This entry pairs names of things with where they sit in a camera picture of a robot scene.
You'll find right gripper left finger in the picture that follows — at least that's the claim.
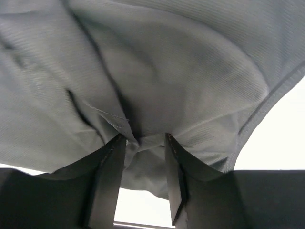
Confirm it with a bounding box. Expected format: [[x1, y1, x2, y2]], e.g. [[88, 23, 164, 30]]
[[0, 135, 126, 229]]

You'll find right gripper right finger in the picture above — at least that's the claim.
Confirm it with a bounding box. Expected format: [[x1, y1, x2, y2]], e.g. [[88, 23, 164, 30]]
[[165, 134, 305, 229]]

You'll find dark grey t shirt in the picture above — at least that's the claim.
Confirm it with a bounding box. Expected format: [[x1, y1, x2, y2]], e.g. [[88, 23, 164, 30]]
[[0, 0, 305, 199]]

